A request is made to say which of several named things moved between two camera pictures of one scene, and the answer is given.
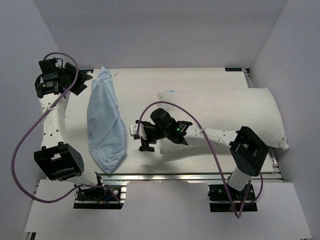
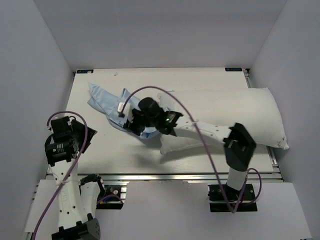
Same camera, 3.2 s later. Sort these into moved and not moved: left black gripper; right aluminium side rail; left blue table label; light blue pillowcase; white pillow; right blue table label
Moved: light blue pillowcase; left black gripper
Not moved: white pillow; left blue table label; right aluminium side rail; right blue table label
